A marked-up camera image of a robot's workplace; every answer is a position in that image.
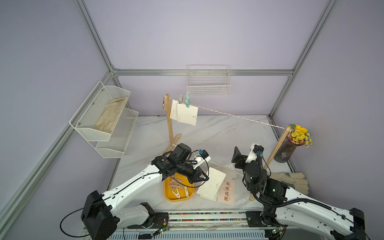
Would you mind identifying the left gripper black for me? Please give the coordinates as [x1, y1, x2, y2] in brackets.
[176, 161, 209, 184]

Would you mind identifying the white clothespin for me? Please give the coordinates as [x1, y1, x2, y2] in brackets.
[184, 187, 190, 198]
[171, 188, 181, 199]

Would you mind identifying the pink clothespin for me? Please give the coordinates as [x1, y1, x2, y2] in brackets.
[168, 181, 184, 191]

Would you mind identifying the pink chinese text postcard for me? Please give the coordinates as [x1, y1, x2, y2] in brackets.
[217, 179, 236, 206]

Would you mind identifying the green clothespin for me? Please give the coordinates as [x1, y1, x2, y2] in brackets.
[185, 91, 190, 108]

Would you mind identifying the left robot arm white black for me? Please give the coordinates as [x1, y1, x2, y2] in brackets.
[78, 144, 211, 240]

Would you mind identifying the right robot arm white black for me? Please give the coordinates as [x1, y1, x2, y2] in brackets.
[232, 145, 369, 240]

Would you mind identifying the yellow plastic tray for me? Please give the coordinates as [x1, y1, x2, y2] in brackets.
[164, 173, 195, 202]

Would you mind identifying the folded towels stack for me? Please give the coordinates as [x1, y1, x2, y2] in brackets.
[270, 172, 309, 196]

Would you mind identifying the vase with yellow flowers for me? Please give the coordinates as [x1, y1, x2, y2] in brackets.
[274, 124, 313, 163]

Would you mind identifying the beige cloth in shelf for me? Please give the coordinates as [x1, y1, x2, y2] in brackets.
[94, 97, 129, 134]

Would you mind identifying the white mesh two-tier shelf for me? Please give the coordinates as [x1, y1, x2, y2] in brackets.
[69, 82, 139, 159]

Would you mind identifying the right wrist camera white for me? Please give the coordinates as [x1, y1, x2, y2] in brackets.
[246, 143, 264, 164]

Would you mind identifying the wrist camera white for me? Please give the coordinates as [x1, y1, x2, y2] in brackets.
[246, 143, 264, 164]
[193, 150, 211, 169]

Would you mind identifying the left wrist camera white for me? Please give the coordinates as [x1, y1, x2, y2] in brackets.
[193, 150, 211, 169]

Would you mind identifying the wooden drying rack frame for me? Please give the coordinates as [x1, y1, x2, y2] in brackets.
[161, 93, 292, 202]

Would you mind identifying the twine string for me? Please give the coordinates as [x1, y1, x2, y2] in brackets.
[190, 103, 286, 130]

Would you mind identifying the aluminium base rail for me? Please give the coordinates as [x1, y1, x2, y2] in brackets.
[78, 208, 339, 240]

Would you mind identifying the white wire wall basket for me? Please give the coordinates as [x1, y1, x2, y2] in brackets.
[187, 65, 232, 97]

